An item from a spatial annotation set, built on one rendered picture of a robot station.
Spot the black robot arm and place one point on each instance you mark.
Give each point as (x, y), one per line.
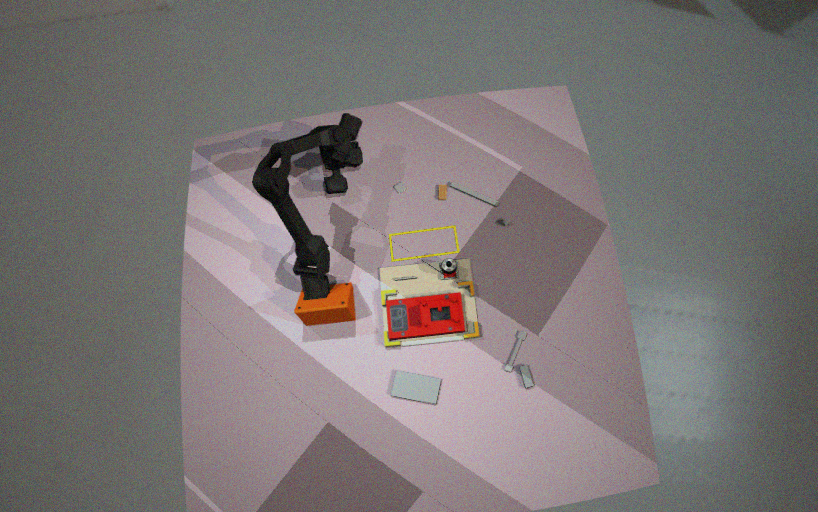
(272, 184)

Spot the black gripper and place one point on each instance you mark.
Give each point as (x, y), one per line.
(334, 184)

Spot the black and grey wheel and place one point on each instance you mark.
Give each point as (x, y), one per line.
(449, 270)

